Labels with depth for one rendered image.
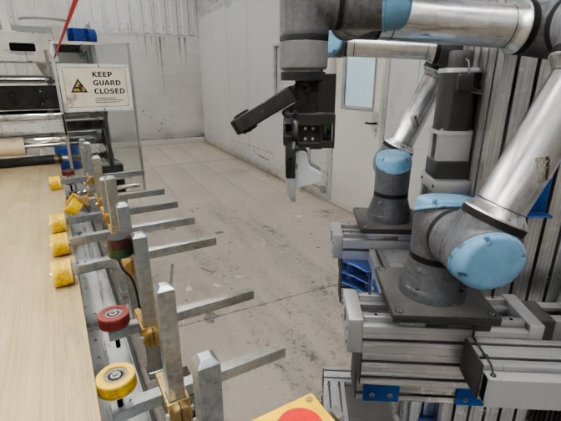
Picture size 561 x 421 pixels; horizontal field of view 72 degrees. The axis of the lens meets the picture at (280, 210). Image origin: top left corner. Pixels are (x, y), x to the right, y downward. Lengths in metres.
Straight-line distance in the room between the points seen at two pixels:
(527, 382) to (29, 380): 1.01
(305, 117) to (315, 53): 0.09
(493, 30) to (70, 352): 1.11
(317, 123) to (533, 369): 0.66
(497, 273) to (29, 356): 1.00
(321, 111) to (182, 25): 9.43
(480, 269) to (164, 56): 9.39
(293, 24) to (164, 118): 9.27
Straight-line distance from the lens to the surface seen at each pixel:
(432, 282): 0.91
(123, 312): 1.16
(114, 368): 0.99
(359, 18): 0.64
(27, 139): 3.37
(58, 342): 1.13
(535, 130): 0.77
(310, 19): 0.62
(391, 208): 1.35
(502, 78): 1.04
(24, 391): 1.02
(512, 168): 0.77
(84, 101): 3.24
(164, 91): 9.82
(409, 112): 1.47
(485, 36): 0.85
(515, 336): 1.04
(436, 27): 0.81
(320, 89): 0.63
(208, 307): 1.23
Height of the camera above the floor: 1.51
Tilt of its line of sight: 19 degrees down
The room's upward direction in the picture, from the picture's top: straight up
